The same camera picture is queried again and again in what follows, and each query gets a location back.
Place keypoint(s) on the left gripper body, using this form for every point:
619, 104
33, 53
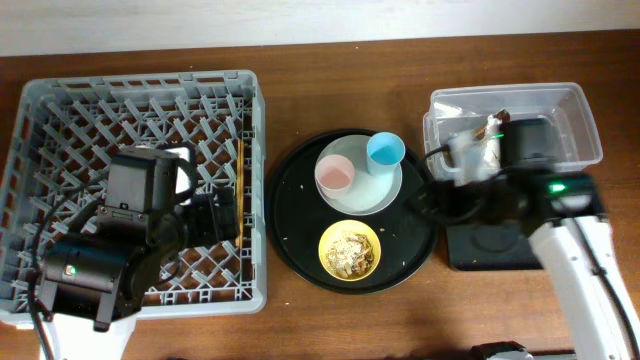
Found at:
223, 215

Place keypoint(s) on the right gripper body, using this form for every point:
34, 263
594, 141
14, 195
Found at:
426, 201

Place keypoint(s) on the white tissue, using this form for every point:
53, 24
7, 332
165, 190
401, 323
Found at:
467, 150

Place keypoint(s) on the gold coffee sachet wrapper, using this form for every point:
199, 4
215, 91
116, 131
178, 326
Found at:
491, 126

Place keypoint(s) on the wooden chopstick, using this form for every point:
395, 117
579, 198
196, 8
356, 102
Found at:
240, 193

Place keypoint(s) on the blue plastic cup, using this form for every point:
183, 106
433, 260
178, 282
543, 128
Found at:
385, 151

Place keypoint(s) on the white round plate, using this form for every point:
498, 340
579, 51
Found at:
368, 194

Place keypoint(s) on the pink plastic cup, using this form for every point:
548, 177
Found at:
334, 174

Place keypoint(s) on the yellow bowl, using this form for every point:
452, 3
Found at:
334, 231

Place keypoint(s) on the food scraps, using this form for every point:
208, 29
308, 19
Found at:
350, 255

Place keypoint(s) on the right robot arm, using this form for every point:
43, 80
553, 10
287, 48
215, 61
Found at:
566, 225

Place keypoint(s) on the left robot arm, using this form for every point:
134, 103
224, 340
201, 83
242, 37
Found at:
90, 285

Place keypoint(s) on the black rectangular waste tray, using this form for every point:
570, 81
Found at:
481, 247

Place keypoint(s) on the clear plastic waste bin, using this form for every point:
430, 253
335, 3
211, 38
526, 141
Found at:
563, 105

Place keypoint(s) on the grey dishwasher rack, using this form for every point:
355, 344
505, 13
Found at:
66, 133

